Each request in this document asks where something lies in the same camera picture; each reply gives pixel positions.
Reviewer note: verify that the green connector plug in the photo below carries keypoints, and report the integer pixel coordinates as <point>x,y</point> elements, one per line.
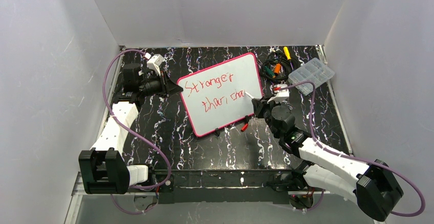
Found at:
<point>268,70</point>

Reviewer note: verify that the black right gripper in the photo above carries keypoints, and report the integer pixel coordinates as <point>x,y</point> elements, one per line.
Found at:
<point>259,107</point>

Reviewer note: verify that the red marker cap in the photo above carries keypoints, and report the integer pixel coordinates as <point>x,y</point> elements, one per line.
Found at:
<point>245,126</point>

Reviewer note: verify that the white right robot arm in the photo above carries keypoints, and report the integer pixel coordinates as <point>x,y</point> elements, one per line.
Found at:
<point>372,188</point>

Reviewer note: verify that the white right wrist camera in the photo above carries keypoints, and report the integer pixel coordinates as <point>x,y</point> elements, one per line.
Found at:
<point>280,93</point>

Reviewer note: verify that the aluminium front rail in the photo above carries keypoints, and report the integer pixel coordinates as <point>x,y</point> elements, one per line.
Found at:
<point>287,180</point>

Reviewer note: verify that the pink framed whiteboard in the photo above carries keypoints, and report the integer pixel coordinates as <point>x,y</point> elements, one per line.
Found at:
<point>214,97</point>

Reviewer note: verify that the yellow handled tool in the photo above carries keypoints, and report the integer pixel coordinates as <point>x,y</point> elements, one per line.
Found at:
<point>287,53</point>

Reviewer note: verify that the clear plastic organizer box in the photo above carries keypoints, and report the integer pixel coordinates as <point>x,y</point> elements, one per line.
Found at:
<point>314,70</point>

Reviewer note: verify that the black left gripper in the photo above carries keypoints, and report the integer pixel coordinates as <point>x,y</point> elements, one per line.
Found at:
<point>164,86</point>

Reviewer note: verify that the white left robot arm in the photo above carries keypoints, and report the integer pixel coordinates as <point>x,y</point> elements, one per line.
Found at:
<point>102,167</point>

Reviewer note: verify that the orange connector plug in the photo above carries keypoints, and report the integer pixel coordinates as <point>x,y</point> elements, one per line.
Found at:
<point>276,70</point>

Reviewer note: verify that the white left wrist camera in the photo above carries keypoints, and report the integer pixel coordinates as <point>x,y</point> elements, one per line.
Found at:
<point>155,62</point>

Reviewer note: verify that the black whiteboard clip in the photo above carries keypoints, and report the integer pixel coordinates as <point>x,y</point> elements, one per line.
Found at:
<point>217,132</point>

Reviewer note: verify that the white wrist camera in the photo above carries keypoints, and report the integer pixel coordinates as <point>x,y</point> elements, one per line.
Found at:
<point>280,93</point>
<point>155,62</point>

